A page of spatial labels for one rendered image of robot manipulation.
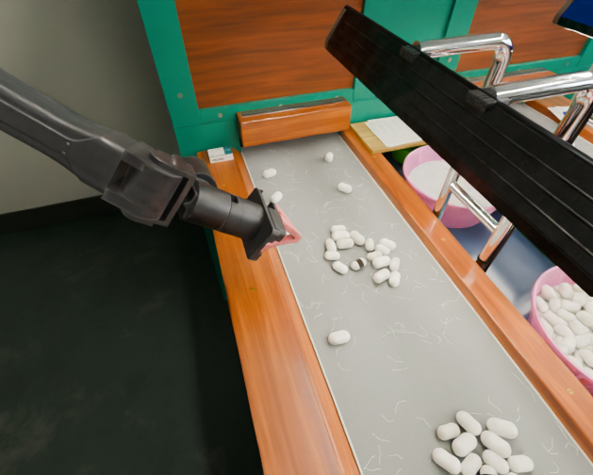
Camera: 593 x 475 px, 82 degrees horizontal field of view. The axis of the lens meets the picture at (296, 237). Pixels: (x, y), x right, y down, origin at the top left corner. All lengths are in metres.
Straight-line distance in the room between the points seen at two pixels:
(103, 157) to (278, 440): 0.41
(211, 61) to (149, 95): 0.91
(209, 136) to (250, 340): 0.58
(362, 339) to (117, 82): 1.49
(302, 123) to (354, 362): 0.61
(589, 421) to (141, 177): 0.66
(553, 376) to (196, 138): 0.88
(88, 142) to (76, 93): 1.38
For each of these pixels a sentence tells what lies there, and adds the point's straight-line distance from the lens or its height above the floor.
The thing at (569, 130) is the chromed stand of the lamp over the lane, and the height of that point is 1.05.
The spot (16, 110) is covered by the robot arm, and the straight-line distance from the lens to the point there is 0.46.
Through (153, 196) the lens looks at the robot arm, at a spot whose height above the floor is 1.02.
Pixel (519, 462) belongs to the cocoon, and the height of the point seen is 0.76.
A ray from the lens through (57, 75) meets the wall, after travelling 1.79.
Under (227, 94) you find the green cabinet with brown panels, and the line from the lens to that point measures 0.93.
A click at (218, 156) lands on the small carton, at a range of 0.92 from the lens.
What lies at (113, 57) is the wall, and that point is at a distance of 1.73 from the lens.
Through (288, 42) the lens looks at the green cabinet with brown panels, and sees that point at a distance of 0.93.
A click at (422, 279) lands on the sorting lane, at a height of 0.74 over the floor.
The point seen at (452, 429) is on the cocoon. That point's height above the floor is 0.76.
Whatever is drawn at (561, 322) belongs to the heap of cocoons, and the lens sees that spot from 0.77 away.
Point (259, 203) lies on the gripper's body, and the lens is 0.52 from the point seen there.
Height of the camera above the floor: 1.28
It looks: 47 degrees down
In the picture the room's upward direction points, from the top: straight up
